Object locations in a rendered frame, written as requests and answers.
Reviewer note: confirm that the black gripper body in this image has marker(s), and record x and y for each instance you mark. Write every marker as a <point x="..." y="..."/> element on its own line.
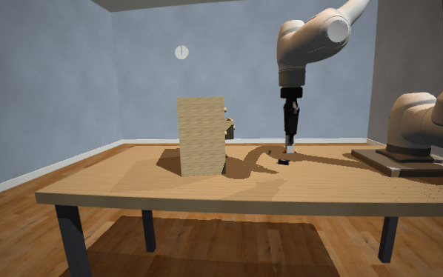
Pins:
<point x="291" y="94"/>

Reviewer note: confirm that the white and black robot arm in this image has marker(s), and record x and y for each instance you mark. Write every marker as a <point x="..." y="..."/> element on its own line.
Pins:
<point x="413" y="127"/>

